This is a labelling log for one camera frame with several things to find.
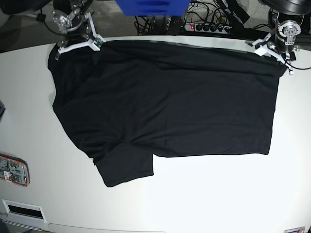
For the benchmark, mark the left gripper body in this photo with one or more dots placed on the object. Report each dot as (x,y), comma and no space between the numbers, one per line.
(285,35)

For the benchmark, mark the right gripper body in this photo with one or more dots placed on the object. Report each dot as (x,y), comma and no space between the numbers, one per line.
(72,23)

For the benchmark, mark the black T-shirt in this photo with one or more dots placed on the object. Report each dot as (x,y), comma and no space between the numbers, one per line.
(137,99)

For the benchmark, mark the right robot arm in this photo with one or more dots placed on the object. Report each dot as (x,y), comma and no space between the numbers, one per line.
(72,3)

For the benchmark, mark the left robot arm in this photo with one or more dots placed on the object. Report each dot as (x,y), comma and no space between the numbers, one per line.
(288,19)

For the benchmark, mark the black chair caster wheel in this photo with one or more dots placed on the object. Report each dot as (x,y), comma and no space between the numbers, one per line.
(41,17)

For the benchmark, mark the blue plastic bin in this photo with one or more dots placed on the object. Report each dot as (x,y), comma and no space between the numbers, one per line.
(153,7)

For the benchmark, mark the black power adapter brick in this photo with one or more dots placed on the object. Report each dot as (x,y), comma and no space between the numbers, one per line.
(238,10)

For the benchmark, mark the white power strip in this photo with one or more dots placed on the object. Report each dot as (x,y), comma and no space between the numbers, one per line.
(207,28)

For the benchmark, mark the black remote control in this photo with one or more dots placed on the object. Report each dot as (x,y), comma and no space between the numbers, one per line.
(175,25)

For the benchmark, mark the dark device at left edge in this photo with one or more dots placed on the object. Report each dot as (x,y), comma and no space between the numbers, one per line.
(2,109)

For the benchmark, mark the sticker card at bottom edge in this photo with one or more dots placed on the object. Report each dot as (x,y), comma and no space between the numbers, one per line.
(295,230)

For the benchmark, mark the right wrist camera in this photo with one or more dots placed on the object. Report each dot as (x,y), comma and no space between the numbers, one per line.
(97,43)

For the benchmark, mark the white table cable grommet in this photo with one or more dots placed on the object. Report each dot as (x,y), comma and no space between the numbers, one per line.
(18,209)

